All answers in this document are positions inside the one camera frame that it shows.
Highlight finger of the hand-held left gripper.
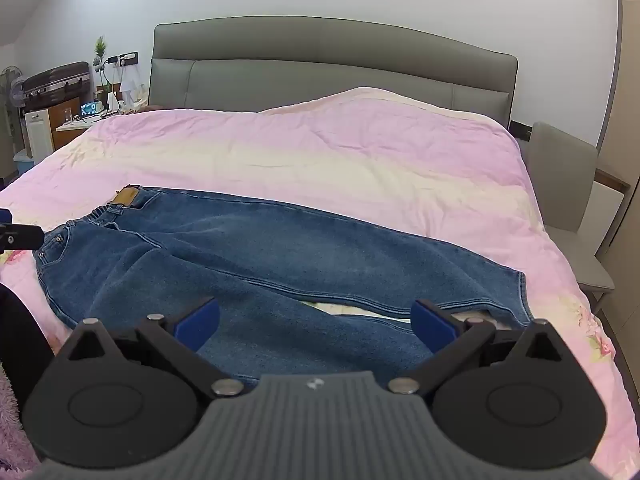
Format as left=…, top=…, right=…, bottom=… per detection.
left=0, top=223, right=45, bottom=252

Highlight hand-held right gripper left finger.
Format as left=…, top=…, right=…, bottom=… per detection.
left=67, top=296, right=246, bottom=397

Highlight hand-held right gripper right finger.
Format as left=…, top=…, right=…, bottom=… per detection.
left=389, top=299, right=571, bottom=396

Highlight blue denim pants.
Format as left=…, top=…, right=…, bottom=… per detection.
left=32, top=185, right=533, bottom=386

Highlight light blue bin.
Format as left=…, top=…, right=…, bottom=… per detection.
left=13, top=149, right=35, bottom=177

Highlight person's dark clothing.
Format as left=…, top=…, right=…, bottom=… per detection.
left=0, top=284, right=57, bottom=411

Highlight white small cabinet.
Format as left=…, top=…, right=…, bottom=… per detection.
left=24, top=107, right=55, bottom=159

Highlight wooden nightstand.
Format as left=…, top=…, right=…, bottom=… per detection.
left=54, top=109, right=121, bottom=152

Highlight standing electric fan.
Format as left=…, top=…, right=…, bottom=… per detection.
left=0, top=65, right=27, bottom=153

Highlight cluttered wooden bedside table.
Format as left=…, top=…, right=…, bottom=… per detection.
left=22, top=61, right=92, bottom=111

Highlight pink and cream blanket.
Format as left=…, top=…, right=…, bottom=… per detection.
left=0, top=86, right=628, bottom=480

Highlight purple fluffy cloth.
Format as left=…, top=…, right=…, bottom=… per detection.
left=0, top=360, right=42, bottom=478

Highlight grey chair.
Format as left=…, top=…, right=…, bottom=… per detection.
left=527, top=121, right=617, bottom=293

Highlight small green plant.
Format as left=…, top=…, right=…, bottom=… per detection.
left=93, top=36, right=110, bottom=92

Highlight grey padded bed headboard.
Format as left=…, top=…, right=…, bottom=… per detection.
left=149, top=16, right=519, bottom=131

